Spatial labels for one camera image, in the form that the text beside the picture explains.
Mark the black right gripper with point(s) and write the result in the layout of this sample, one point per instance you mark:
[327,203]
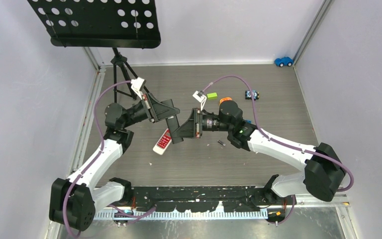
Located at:
[192,128]

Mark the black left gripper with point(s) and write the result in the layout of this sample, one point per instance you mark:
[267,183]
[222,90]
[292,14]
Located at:
[158,111]

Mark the black remote control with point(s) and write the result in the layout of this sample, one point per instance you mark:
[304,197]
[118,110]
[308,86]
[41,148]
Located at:
[173,125]

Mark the red and white remote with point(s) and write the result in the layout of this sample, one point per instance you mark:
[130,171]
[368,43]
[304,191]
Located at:
[162,144]

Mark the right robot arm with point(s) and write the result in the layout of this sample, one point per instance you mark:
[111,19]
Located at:
[320,170]

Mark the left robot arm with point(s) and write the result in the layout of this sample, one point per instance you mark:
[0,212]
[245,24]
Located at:
[75,201]

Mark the lime green block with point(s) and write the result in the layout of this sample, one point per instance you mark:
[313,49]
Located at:
[212,96]

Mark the orange yellow toy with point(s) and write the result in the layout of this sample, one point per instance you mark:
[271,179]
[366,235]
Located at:
[225,99]

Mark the black tripod music stand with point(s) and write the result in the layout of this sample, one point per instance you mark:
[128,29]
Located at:
[101,23]

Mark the blue toy car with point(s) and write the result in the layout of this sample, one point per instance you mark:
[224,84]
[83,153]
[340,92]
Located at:
[284,61]

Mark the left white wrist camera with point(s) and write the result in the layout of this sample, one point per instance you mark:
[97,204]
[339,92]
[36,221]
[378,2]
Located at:
[137,86]

